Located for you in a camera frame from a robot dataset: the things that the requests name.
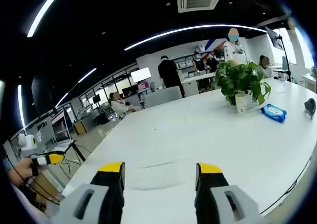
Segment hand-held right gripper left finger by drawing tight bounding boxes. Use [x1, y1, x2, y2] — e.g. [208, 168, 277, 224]
[49, 161, 126, 224]

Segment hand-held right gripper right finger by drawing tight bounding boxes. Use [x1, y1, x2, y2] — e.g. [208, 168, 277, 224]
[194, 162, 267, 224]

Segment clear plastic buckle box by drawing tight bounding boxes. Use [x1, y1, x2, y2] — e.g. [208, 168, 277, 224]
[135, 161, 179, 191]

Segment person's left hand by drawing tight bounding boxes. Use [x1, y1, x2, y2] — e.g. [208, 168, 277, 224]
[6, 158, 35, 185]

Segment black laptop stand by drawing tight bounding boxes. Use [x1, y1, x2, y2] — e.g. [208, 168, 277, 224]
[53, 140, 87, 163]

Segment open laptop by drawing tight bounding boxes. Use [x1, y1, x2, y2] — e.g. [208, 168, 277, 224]
[51, 110, 75, 147]

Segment white ceiling light strip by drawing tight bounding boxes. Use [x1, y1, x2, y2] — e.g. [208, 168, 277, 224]
[26, 0, 68, 38]
[54, 92, 70, 109]
[77, 67, 98, 84]
[17, 84, 26, 128]
[123, 24, 268, 52]

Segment cardboard box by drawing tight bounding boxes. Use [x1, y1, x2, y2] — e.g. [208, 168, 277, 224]
[72, 121, 87, 136]

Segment blue wet wipes pack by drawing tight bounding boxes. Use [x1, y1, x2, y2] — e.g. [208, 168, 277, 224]
[260, 103, 287, 123]

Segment grey chair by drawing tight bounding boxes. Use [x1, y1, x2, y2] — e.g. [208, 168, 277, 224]
[145, 86, 183, 108]

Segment white counter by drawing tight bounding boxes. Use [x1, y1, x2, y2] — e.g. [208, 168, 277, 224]
[180, 71, 216, 98]

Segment green potted plant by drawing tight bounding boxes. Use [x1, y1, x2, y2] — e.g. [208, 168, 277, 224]
[213, 61, 272, 113]

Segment bright white monitor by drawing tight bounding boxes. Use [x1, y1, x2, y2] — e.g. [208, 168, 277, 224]
[130, 67, 152, 84]

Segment black round object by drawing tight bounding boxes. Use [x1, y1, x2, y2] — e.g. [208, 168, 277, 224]
[304, 97, 317, 118]

